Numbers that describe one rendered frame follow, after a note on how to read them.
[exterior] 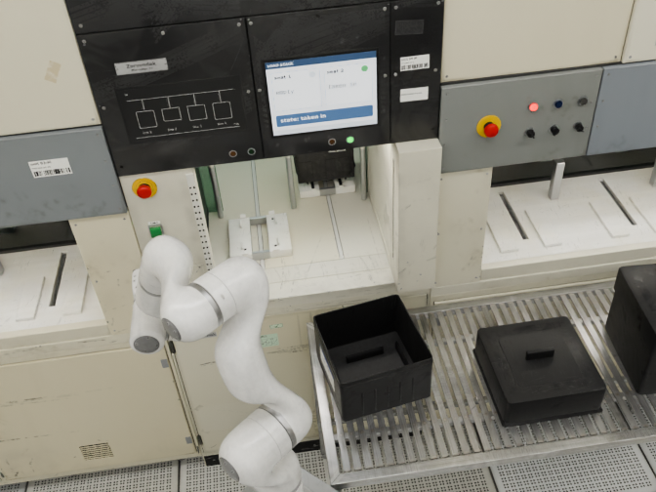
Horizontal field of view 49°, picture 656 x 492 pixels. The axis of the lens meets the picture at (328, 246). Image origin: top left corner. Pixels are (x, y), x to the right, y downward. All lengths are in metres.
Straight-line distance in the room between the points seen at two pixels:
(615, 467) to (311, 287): 1.41
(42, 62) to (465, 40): 1.04
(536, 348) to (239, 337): 1.03
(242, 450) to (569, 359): 1.03
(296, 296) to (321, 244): 0.26
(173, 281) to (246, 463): 0.44
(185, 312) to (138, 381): 1.25
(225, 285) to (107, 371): 1.23
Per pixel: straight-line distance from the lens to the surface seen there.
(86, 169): 2.00
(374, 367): 2.22
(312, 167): 2.62
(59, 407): 2.72
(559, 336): 2.24
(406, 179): 2.01
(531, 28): 1.97
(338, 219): 2.59
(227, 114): 1.89
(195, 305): 1.35
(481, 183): 2.16
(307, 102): 1.89
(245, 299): 1.40
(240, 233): 2.52
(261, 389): 1.52
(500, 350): 2.17
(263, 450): 1.59
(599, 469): 3.04
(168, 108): 1.89
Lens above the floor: 2.48
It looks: 40 degrees down
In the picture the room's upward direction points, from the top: 4 degrees counter-clockwise
